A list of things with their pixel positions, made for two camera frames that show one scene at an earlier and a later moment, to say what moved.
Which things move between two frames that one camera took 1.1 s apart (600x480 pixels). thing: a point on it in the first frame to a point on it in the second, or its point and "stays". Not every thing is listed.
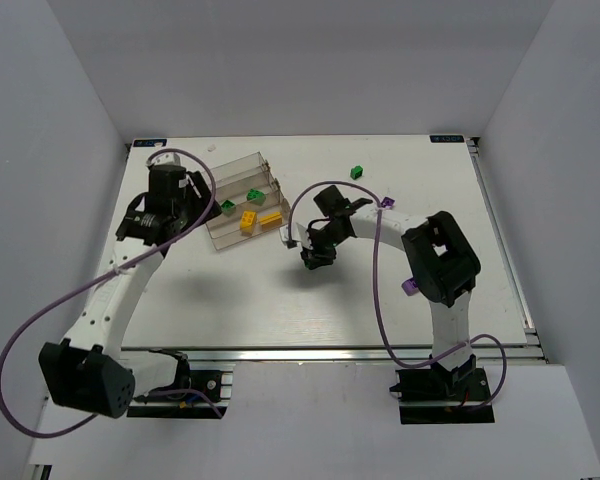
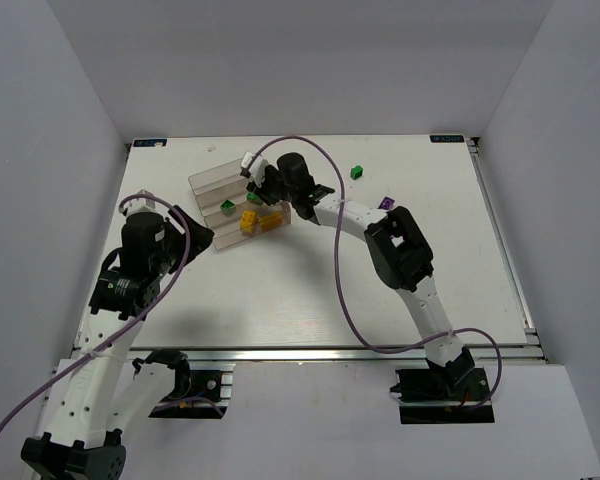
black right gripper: [318, 251] to [264, 186]
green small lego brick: [228, 207] stays
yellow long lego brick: [271, 220] stays
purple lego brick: [387, 202] stays
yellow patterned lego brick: [248, 222] stays
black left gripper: [200, 195] to [191, 240]
